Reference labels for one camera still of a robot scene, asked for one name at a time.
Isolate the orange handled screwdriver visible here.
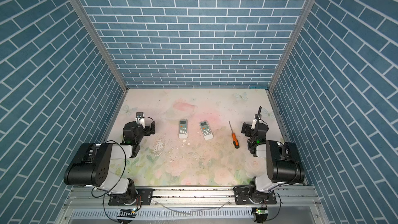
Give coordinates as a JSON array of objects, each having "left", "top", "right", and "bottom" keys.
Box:
[{"left": 229, "top": 121, "right": 239, "bottom": 149}]

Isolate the white remote control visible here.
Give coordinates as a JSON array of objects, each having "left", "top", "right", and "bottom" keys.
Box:
[
  {"left": 200, "top": 120, "right": 214, "bottom": 141},
  {"left": 179, "top": 119, "right": 188, "bottom": 139}
]

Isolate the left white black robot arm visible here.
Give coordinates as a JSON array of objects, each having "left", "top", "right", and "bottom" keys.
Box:
[{"left": 64, "top": 117, "right": 155, "bottom": 204}]

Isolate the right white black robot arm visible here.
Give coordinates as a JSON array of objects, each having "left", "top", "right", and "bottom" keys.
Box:
[{"left": 241, "top": 120, "right": 305, "bottom": 196}]

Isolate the left controller board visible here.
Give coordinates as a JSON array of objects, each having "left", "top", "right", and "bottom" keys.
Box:
[{"left": 117, "top": 208, "right": 137, "bottom": 223}]

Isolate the controller board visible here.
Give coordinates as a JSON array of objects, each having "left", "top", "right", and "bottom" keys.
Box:
[
  {"left": 252, "top": 207, "right": 268, "bottom": 224},
  {"left": 117, "top": 208, "right": 137, "bottom": 223}
]

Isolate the right controller board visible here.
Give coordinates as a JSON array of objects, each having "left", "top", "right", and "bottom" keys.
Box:
[{"left": 252, "top": 207, "right": 268, "bottom": 224}]

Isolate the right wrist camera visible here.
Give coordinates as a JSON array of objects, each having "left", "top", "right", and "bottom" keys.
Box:
[{"left": 251, "top": 118, "right": 258, "bottom": 130}]

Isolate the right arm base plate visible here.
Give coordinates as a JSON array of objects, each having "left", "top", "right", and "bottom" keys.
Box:
[{"left": 233, "top": 186, "right": 277, "bottom": 205}]

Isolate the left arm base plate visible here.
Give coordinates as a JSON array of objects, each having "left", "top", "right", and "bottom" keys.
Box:
[{"left": 108, "top": 188, "right": 154, "bottom": 207}]

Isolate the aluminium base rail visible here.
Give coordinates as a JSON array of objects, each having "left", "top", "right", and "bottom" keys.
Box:
[{"left": 56, "top": 185, "right": 328, "bottom": 224}]

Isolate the grey loose cable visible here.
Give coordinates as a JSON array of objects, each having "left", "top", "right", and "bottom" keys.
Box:
[{"left": 154, "top": 200, "right": 231, "bottom": 214}]

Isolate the left aluminium corner post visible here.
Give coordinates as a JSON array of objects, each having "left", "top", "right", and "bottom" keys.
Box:
[{"left": 69, "top": 0, "right": 128, "bottom": 93}]

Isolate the aluminium corner post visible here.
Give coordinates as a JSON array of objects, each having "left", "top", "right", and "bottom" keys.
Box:
[
  {"left": 69, "top": 0, "right": 128, "bottom": 93},
  {"left": 268, "top": 0, "right": 315, "bottom": 93}
]

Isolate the right aluminium corner post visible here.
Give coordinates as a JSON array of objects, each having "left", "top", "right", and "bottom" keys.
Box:
[{"left": 268, "top": 0, "right": 315, "bottom": 93}]

